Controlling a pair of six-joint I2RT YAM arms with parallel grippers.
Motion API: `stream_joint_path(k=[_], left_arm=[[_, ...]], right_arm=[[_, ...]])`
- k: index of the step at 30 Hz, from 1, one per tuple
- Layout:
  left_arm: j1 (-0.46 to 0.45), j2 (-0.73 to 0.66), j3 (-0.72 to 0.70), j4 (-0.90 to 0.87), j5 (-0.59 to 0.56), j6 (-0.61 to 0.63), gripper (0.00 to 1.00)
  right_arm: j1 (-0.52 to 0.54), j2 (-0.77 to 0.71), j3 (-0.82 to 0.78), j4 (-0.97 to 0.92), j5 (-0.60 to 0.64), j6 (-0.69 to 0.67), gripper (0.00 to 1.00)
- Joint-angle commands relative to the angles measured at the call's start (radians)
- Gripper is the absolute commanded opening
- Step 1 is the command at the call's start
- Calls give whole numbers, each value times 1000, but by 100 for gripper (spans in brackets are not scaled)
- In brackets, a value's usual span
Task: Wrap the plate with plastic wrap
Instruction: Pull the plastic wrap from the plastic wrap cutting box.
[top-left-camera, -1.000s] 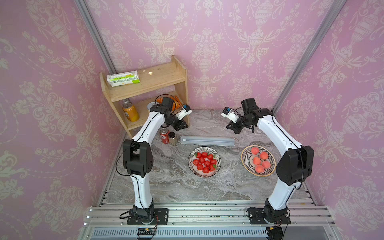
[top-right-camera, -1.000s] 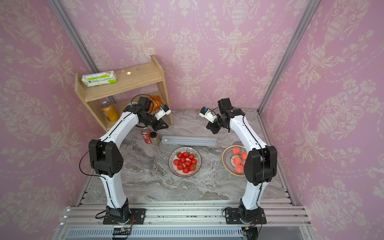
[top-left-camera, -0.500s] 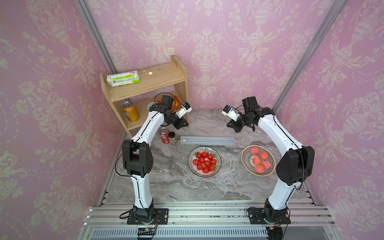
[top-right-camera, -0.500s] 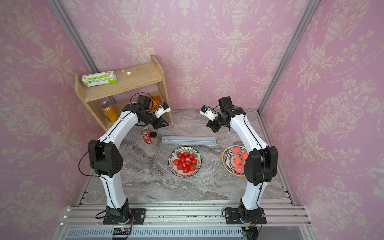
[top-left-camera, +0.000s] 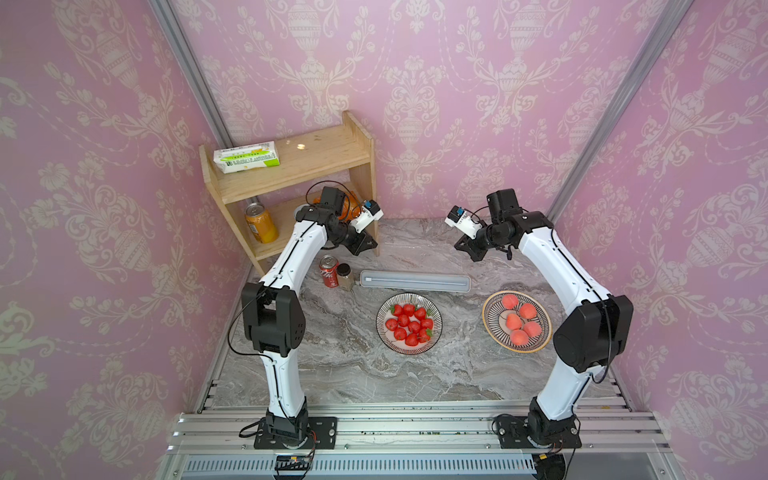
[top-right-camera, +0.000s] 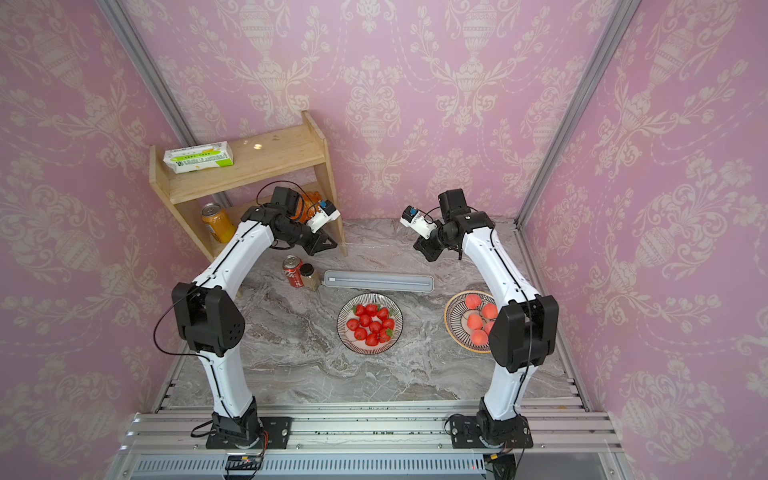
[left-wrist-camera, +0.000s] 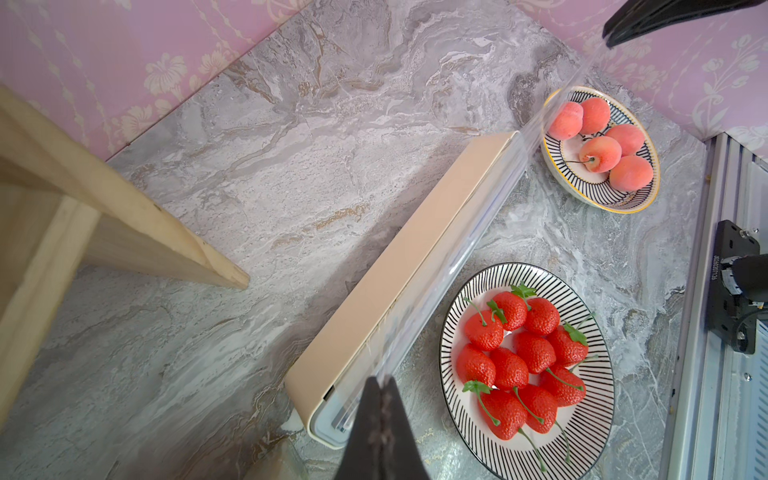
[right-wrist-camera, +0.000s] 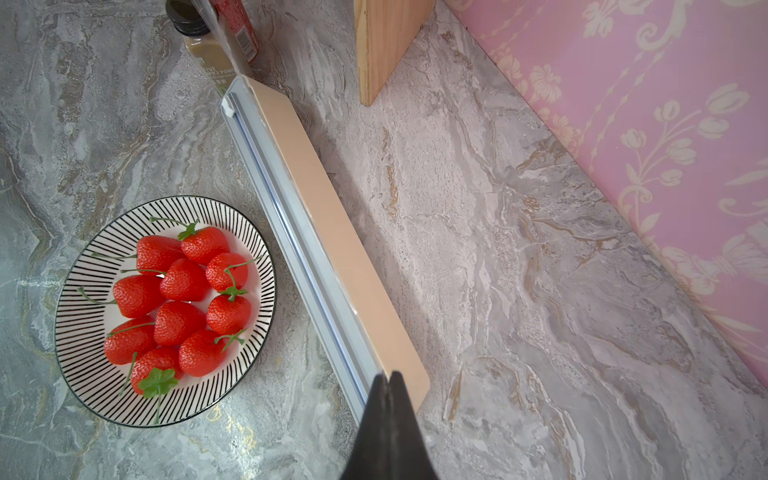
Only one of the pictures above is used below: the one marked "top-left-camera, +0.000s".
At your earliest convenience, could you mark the cream plastic wrap dispenser box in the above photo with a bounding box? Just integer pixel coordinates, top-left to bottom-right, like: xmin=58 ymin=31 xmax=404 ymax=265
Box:
xmin=359 ymin=270 xmax=471 ymax=293

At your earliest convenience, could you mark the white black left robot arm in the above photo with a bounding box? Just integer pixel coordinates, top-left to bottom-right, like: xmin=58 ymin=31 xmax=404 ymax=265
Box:
xmin=240 ymin=187 xmax=383 ymax=448

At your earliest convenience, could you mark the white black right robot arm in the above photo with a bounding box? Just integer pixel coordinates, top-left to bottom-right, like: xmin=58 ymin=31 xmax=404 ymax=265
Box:
xmin=445 ymin=189 xmax=634 ymax=448

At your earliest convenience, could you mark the striped plate of peaches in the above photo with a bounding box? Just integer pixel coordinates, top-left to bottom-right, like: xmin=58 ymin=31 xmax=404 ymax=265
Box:
xmin=481 ymin=291 xmax=553 ymax=354

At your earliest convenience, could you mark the red cola can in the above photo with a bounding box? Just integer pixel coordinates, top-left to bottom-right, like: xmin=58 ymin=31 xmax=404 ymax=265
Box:
xmin=319 ymin=255 xmax=339 ymax=288

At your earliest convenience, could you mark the orange snack bag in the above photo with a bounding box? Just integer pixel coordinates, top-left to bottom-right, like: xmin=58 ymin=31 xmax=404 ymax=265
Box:
xmin=311 ymin=189 xmax=360 ymax=221

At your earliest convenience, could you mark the wooden two-tier shelf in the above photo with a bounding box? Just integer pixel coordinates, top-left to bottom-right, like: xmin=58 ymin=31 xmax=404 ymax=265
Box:
xmin=199 ymin=111 xmax=379 ymax=280

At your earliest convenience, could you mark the orange drink can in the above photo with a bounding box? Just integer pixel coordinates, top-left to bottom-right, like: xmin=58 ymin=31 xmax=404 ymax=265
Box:
xmin=245 ymin=203 xmax=279 ymax=244

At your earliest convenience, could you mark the green white carton box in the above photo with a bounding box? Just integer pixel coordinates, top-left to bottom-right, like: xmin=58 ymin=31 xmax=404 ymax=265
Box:
xmin=213 ymin=141 xmax=280 ymax=174

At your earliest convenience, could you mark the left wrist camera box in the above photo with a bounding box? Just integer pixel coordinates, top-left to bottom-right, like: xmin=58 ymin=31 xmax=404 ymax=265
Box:
xmin=350 ymin=200 xmax=383 ymax=233

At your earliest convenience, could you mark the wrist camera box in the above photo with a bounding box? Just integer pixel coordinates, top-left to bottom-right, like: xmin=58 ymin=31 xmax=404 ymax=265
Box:
xmin=445 ymin=205 xmax=483 ymax=240
xmin=350 ymin=200 xmax=383 ymax=233

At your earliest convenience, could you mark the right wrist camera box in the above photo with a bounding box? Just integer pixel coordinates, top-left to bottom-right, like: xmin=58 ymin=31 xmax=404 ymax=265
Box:
xmin=445 ymin=205 xmax=483 ymax=240

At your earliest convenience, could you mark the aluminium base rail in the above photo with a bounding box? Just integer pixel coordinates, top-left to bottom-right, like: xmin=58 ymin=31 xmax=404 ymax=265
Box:
xmin=157 ymin=395 xmax=684 ymax=479

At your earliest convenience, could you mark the aluminium corner frame post right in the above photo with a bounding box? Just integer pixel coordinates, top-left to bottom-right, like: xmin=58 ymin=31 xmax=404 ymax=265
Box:
xmin=547 ymin=0 xmax=694 ymax=222

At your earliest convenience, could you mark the aluminium corner frame post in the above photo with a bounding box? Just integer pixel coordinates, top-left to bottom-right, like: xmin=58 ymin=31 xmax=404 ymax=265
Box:
xmin=547 ymin=0 xmax=694 ymax=222
xmin=149 ymin=0 xmax=234 ymax=148

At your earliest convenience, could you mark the aluminium corner frame post left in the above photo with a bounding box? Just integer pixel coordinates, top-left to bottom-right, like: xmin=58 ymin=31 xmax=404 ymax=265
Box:
xmin=149 ymin=0 xmax=234 ymax=148

